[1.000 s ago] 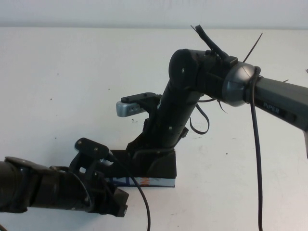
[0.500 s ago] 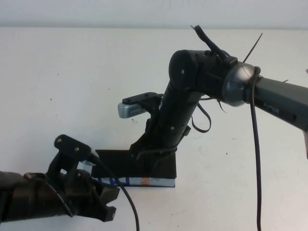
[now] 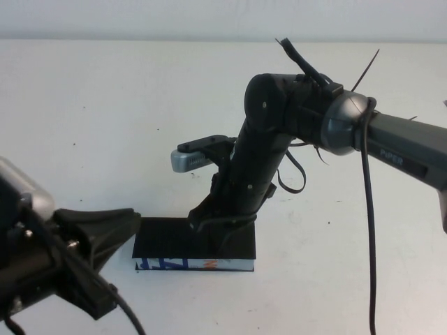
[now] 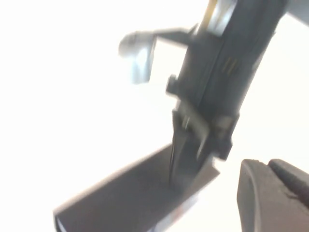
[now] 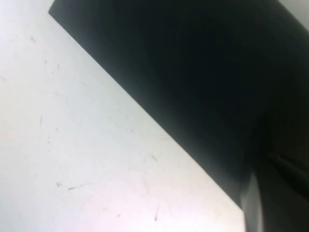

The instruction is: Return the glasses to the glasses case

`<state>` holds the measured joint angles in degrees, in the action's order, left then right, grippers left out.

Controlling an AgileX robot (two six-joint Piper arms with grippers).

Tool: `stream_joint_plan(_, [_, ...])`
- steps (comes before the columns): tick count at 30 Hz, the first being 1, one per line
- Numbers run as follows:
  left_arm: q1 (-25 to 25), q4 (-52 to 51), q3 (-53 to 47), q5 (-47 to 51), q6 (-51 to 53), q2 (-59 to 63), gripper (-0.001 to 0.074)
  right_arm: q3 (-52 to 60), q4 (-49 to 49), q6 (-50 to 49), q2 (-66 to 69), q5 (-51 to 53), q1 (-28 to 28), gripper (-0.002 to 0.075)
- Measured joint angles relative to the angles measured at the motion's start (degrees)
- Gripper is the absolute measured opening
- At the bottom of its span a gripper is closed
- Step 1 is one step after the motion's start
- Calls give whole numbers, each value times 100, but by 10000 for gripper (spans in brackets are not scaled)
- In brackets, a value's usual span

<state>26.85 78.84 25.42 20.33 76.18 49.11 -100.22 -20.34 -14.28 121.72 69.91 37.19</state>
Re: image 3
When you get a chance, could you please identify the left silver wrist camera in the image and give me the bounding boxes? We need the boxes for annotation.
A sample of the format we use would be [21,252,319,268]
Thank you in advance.
[0,156,56,219]

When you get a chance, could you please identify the long black zip tie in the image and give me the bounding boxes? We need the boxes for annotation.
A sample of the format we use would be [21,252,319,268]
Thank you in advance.
[350,48,381,94]

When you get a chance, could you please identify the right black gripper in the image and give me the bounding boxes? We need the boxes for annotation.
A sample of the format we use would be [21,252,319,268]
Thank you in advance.
[188,135,291,255]

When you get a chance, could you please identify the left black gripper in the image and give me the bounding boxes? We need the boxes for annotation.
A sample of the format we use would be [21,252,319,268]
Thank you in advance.
[0,205,141,320]

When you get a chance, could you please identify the left black camera cable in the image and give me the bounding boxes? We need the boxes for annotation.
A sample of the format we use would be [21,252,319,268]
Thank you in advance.
[31,219,147,335]

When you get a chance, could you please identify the black arm cable harness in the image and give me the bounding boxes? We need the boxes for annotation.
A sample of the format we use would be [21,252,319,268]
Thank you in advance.
[274,36,335,89]

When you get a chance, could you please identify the thin black cable loop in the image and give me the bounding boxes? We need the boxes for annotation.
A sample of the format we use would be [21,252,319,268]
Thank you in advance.
[277,147,309,194]

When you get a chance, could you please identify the black camera cable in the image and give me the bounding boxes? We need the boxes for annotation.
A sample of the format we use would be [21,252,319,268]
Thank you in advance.
[31,219,147,335]
[358,96,379,335]

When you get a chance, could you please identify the right black camera cable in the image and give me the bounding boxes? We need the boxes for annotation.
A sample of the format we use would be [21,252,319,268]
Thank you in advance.
[358,96,379,335]

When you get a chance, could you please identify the black printed glasses case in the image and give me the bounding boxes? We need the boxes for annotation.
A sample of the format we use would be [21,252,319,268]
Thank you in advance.
[131,216,258,274]

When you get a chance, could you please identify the right black silver wrist camera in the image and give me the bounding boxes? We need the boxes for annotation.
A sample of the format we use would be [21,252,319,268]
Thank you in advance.
[170,134,233,174]

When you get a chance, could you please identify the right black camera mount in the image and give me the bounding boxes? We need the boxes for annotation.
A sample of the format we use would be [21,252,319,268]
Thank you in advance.
[204,137,240,172]

